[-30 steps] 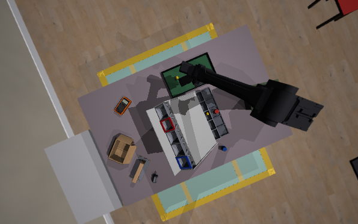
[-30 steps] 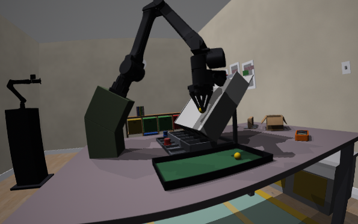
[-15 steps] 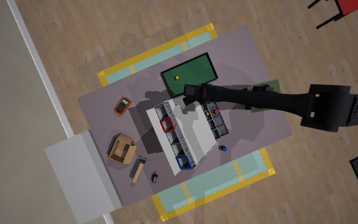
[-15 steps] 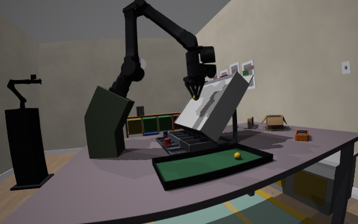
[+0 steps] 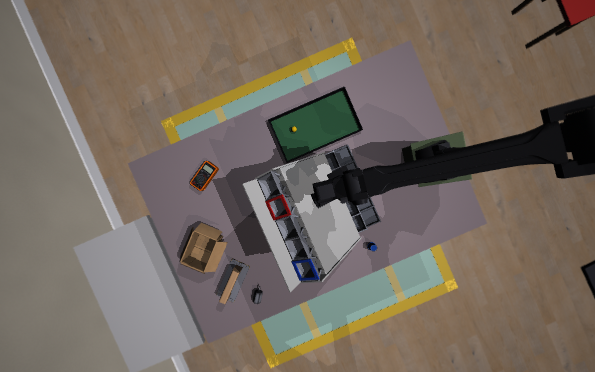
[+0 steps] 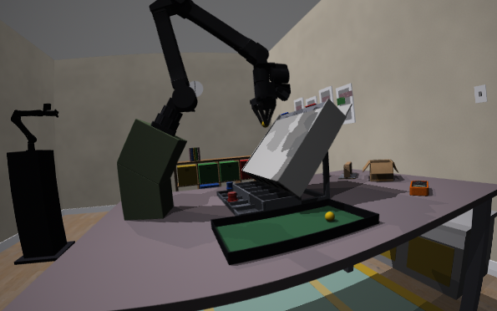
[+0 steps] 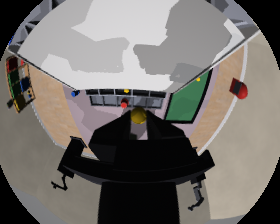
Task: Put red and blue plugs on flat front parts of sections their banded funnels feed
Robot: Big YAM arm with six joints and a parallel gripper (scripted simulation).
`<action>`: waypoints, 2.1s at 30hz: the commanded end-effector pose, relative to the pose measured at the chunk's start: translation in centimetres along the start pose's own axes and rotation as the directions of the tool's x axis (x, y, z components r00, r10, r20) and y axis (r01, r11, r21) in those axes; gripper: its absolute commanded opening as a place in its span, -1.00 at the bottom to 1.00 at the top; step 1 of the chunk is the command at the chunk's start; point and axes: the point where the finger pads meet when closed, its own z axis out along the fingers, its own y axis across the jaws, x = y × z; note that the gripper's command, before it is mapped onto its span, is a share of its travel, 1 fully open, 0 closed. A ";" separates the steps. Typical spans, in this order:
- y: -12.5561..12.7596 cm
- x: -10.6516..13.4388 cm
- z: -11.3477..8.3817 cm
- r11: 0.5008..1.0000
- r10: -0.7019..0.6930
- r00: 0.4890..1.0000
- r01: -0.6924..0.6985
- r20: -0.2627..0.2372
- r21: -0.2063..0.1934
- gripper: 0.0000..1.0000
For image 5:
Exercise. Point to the blue square band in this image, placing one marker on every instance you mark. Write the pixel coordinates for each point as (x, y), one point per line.
(312, 267)

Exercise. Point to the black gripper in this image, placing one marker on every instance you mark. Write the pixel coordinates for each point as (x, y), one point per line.
(337, 173)

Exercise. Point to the orange digital multimeter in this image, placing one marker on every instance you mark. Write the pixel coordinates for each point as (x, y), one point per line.
(204, 175)

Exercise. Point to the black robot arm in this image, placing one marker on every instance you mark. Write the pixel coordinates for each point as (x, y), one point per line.
(542, 145)

